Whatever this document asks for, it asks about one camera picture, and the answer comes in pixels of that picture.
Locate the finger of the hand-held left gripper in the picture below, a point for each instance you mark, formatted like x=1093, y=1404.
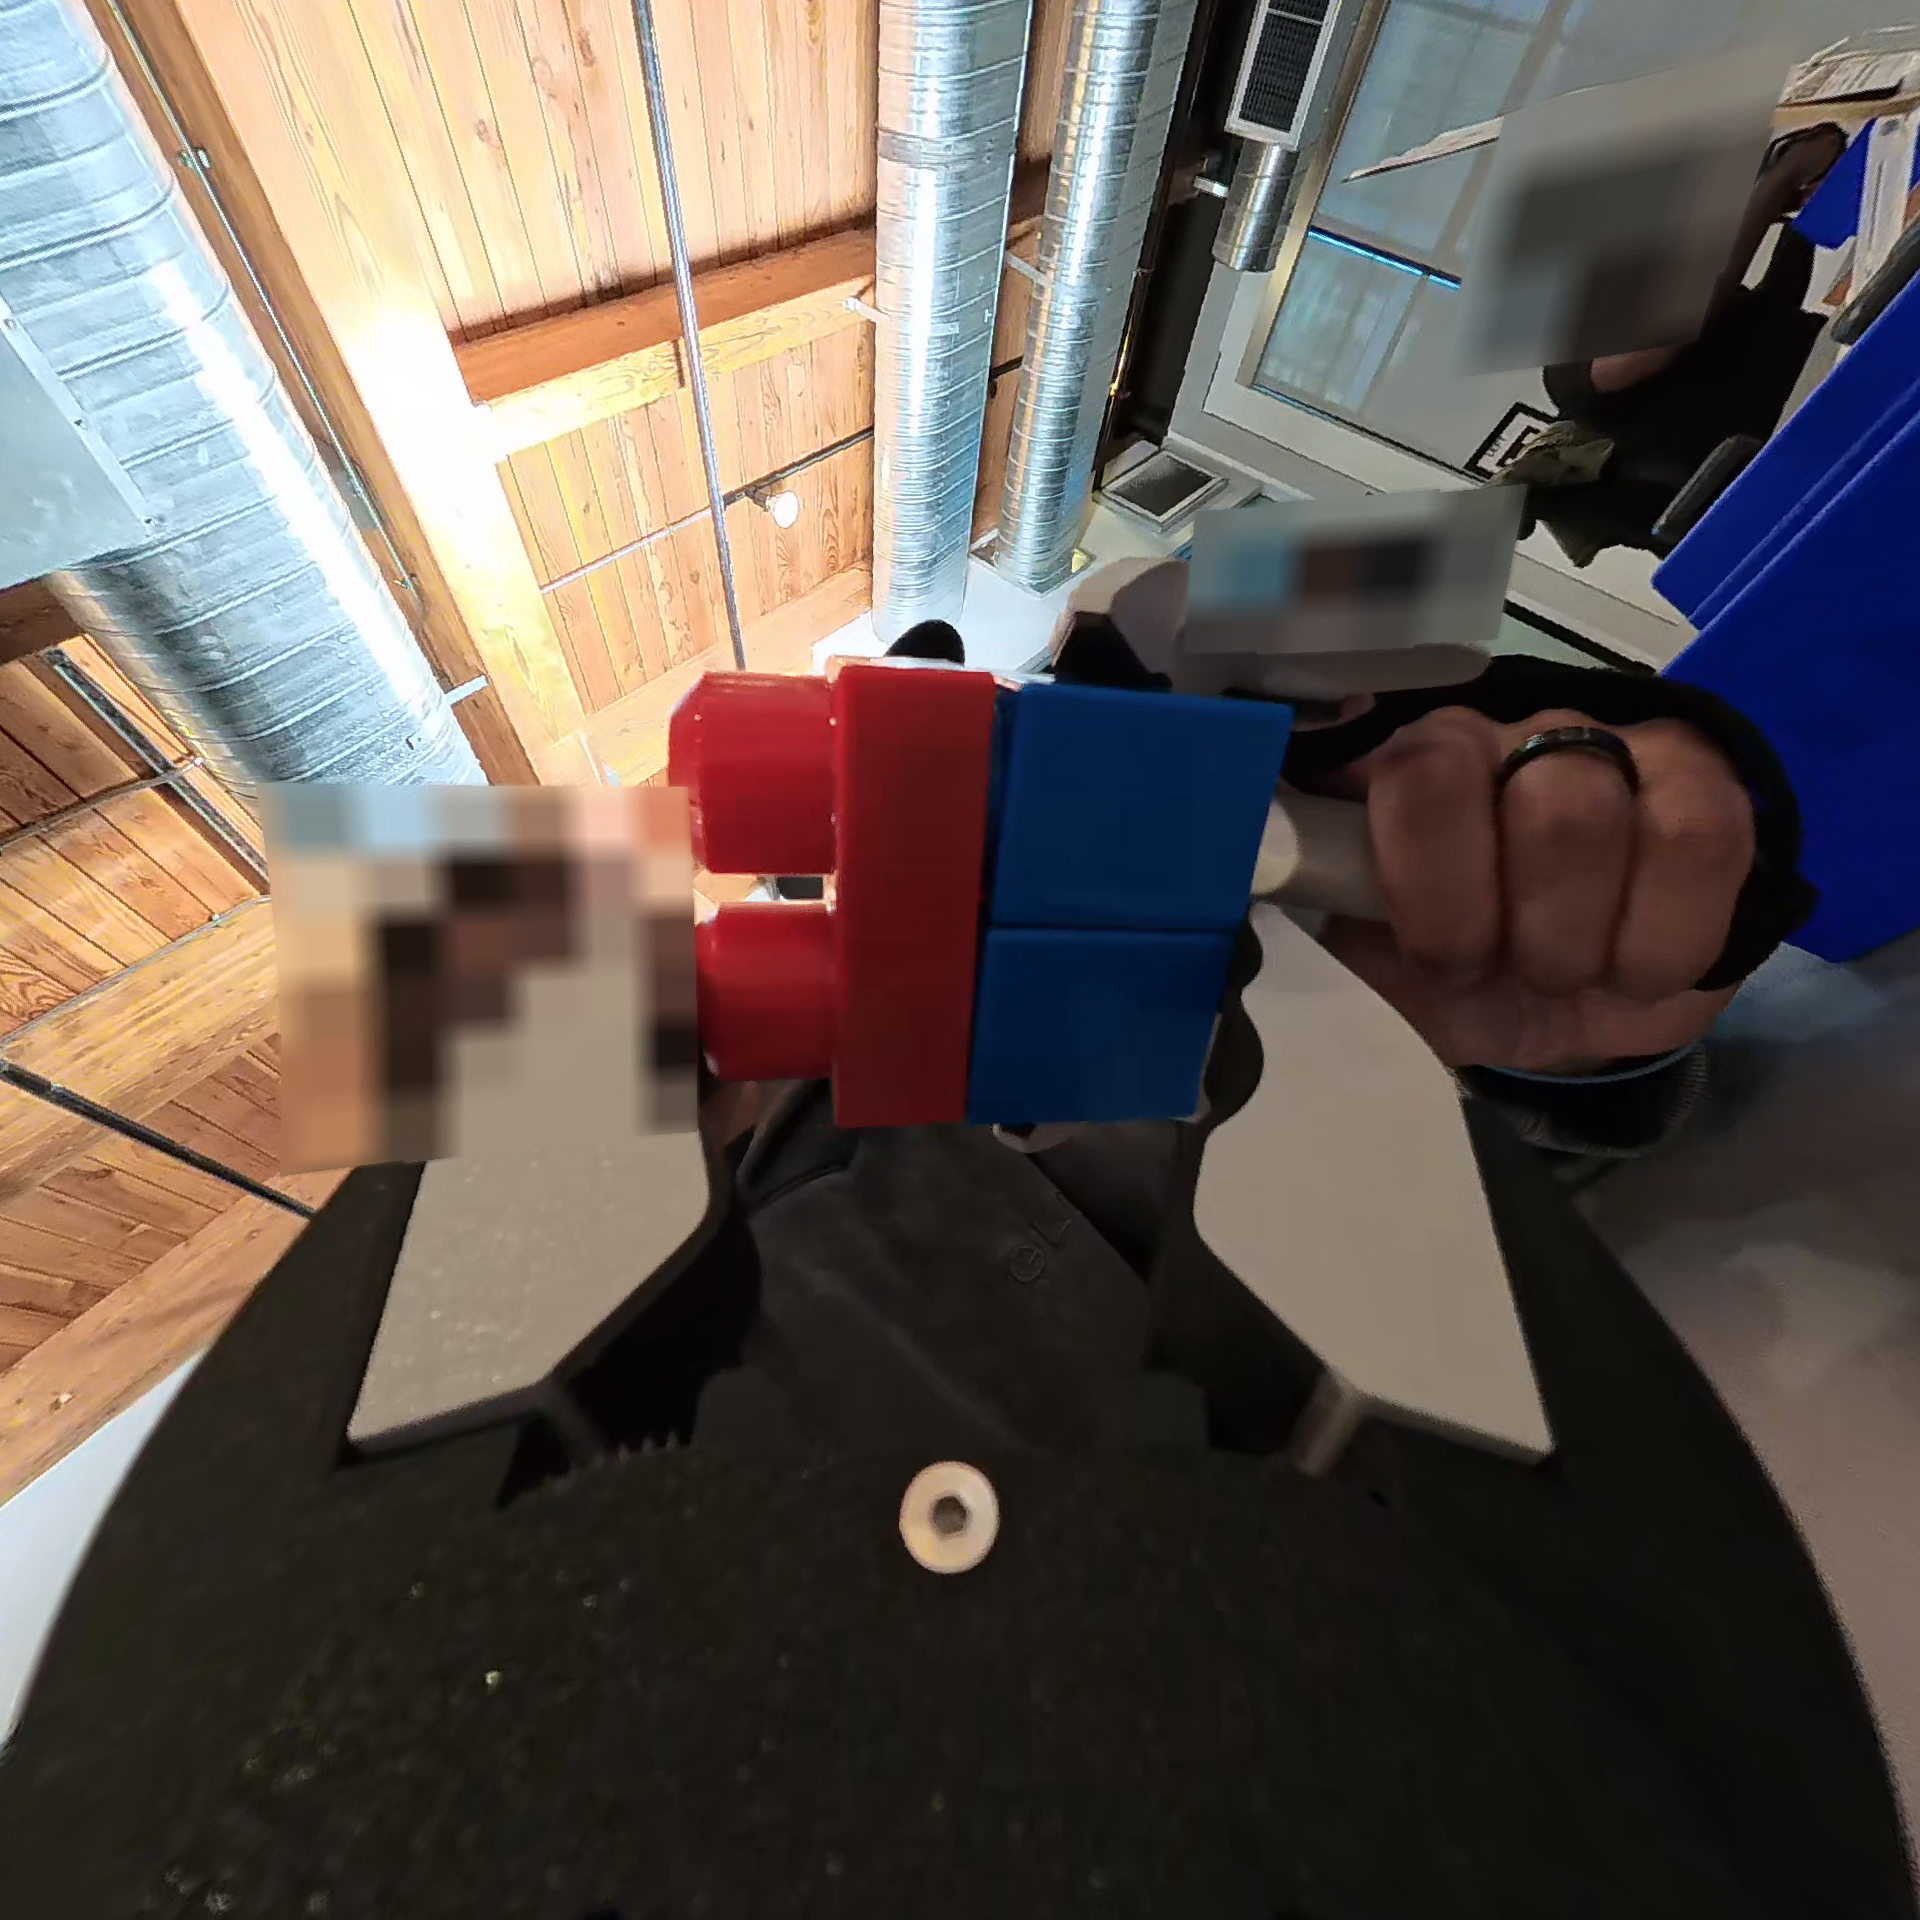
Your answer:
x=932, y=1289
x=1132, y=593

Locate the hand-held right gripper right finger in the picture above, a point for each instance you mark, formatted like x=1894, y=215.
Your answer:
x=1382, y=1243

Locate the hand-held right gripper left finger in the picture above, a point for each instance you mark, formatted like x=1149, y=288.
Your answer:
x=511, y=1305

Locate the blue toy block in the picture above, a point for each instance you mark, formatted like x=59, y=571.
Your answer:
x=1141, y=810

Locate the blue one-stud block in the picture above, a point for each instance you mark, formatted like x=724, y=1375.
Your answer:
x=1097, y=1027

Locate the red two-stud block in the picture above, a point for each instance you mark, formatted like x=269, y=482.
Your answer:
x=916, y=901

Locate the blue plastic bin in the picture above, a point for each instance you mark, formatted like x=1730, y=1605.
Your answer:
x=1801, y=674

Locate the person's left hand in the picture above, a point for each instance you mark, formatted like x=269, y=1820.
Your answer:
x=1561, y=901

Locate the small ceiling vent grille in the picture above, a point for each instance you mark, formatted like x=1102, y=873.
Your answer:
x=1162, y=484

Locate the ceiling spot lamp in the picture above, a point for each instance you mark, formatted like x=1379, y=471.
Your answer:
x=781, y=508

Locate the metal conduit pipe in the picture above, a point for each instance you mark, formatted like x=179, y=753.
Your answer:
x=683, y=299

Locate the ceiling vent grille unit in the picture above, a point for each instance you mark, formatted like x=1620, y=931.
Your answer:
x=1276, y=59

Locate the silver ventilation duct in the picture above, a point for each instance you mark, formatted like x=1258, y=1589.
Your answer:
x=945, y=299
x=181, y=451
x=1097, y=224

